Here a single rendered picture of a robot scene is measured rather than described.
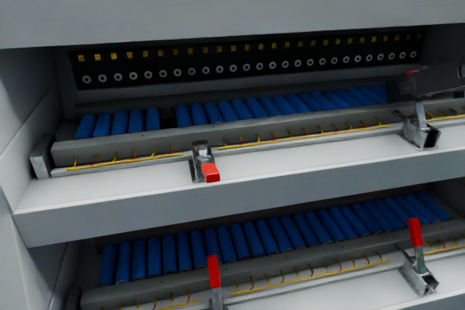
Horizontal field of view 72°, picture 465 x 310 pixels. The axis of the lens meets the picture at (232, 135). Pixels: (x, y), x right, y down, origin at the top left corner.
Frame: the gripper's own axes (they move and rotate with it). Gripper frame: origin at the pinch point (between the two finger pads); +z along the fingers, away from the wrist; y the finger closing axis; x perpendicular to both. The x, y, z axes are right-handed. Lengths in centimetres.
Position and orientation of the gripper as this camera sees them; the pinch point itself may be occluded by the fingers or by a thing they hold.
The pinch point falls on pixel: (415, 87)
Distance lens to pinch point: 45.2
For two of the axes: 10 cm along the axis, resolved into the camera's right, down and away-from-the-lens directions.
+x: -1.2, -9.9, -0.1
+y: 9.8, -1.2, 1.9
